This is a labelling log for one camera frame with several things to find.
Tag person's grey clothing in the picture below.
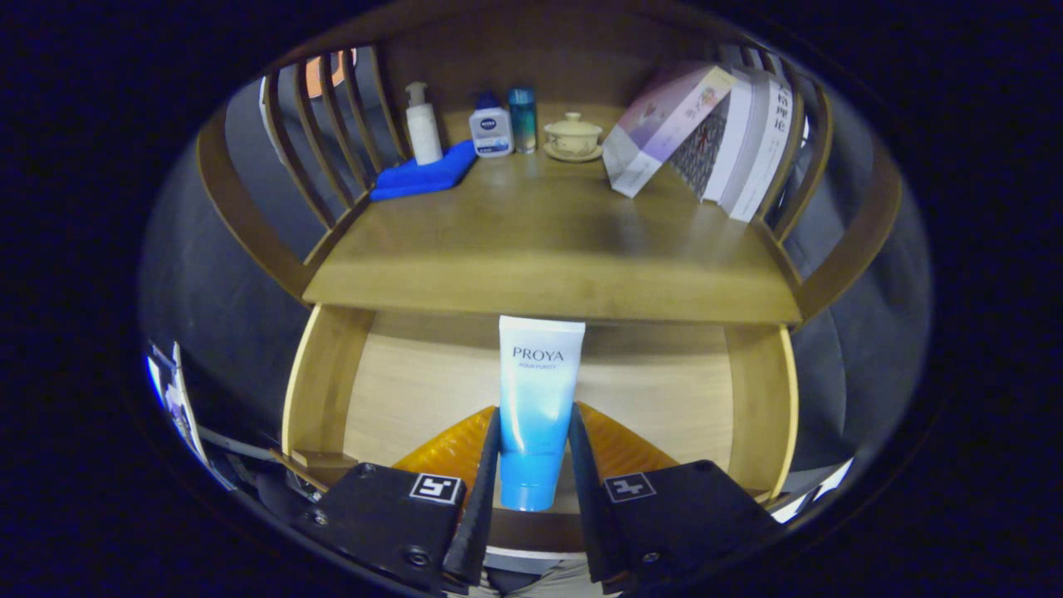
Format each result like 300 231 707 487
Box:
486 555 603 598

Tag wooden countertop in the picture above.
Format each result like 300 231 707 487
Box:
303 149 802 325

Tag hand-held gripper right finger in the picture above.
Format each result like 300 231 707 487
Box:
567 401 781 595

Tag wooden cabinet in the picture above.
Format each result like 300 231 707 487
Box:
195 0 906 333

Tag teal cylindrical bottle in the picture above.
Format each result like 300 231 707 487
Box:
507 86 538 154

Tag white book with black lettering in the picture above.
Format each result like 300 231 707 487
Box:
718 73 794 223

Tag purple and white book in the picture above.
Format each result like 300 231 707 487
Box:
602 65 738 199

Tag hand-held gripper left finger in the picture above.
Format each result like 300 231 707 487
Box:
295 405 503 592

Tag blue and white cream tube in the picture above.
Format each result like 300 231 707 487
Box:
497 315 587 512

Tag beige lidded teacup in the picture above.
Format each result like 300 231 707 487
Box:
543 112 605 163

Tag dark patterned book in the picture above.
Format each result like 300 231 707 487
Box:
669 71 757 204

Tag wooden drawer with black knob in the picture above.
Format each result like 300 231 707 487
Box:
281 303 800 553

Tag white pump bottle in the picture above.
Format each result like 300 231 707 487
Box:
404 81 444 166

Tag blue folded cloth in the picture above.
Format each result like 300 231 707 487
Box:
369 140 480 202

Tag white bottle with blue cap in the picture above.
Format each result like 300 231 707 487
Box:
468 91 515 159

